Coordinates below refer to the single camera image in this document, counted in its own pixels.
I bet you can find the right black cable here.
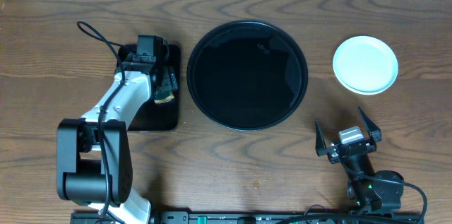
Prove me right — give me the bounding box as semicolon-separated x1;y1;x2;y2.
338;162;429;224

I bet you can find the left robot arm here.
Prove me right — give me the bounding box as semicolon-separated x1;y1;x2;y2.
56;62;180;223

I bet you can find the black cable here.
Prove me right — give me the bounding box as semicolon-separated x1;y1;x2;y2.
338;162;429;224
76;20;126;223

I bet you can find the round black tray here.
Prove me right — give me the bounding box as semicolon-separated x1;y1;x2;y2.
186;20;308;131

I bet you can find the light blue plate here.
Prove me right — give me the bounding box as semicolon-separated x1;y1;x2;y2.
332;36;398;95

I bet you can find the green yellow sponge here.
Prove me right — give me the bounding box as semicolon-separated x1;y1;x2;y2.
154;91;174;105

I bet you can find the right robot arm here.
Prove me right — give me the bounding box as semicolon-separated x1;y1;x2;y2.
315;109;404;216

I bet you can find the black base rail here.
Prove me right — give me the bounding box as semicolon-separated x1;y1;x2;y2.
69;211;424;224

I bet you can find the rectangular black tray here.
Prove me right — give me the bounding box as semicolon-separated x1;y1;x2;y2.
128;45;181;131

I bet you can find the left black cable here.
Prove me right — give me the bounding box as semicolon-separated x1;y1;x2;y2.
76;20;126;223

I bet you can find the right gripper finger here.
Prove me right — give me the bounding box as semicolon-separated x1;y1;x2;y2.
315;122;328;156
358;107;382;142

